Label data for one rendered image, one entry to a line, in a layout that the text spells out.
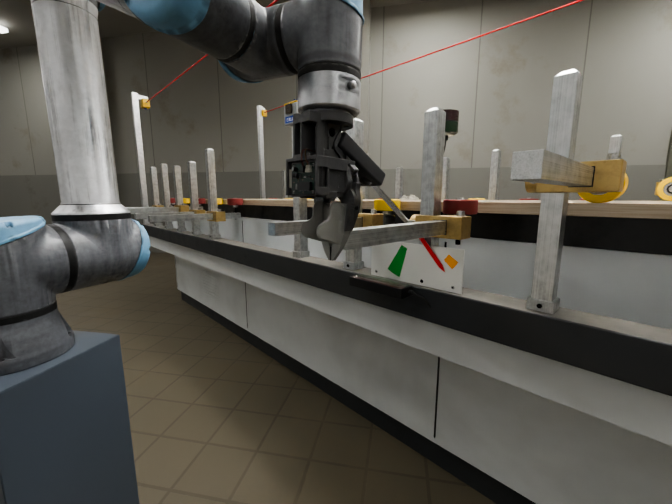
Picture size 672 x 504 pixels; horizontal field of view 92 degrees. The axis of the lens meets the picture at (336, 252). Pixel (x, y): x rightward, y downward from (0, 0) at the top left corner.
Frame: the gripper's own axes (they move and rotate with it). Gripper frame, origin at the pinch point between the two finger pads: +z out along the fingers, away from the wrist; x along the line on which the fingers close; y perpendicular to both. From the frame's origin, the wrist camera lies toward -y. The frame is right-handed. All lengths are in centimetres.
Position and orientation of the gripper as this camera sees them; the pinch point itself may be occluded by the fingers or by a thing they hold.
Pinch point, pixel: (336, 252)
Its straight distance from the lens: 51.1
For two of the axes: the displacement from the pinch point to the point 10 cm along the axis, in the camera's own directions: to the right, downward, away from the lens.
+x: 6.8, 1.2, -7.2
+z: -0.3, 9.9, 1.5
